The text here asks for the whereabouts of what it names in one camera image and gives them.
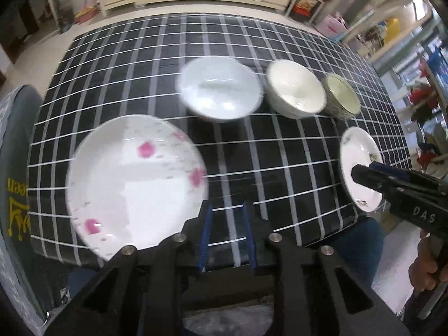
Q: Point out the pink floral white plate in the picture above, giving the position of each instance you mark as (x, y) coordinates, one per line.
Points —
(133, 189)

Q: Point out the person's leg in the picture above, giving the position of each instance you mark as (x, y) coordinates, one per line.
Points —
(80, 280)
(360, 245)

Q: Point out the bear print white plate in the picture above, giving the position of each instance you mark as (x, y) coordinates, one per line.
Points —
(357, 147)

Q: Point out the yellow container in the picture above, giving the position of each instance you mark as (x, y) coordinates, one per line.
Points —
(392, 29)

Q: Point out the plain white bowl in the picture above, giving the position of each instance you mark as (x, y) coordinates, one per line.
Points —
(217, 87)

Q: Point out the red picture box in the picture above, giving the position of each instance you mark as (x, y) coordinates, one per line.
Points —
(306, 5)

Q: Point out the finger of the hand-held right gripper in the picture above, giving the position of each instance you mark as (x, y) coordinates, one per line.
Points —
(395, 173)
(367, 178)

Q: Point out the red and yellow dustpan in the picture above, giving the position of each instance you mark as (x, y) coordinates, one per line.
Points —
(85, 14)

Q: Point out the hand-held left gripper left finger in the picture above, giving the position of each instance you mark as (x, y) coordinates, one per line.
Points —
(207, 231)

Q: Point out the person's left leg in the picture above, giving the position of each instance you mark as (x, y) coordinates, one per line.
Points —
(80, 280)

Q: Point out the red flowers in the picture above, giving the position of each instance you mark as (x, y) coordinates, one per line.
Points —
(425, 99)

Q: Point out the pink bag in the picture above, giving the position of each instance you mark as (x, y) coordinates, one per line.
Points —
(330, 26)

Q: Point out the cream bowl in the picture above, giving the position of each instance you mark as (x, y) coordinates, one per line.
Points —
(294, 84)

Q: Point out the person's right hand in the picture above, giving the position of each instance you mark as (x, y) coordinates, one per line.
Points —
(423, 266)

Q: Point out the patterned rim bowl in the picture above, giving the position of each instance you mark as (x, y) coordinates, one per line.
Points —
(343, 94)

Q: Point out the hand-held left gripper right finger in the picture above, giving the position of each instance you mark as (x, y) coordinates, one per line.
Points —
(250, 238)

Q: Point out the grey chair with yellow print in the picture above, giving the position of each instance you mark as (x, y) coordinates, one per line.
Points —
(21, 147)

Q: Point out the black white checkered tablecloth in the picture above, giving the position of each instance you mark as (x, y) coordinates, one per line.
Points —
(140, 59)

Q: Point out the person's right leg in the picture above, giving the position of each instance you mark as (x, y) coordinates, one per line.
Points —
(360, 245)

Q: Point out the blue plastic basket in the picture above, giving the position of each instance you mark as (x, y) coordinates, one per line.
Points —
(439, 64)

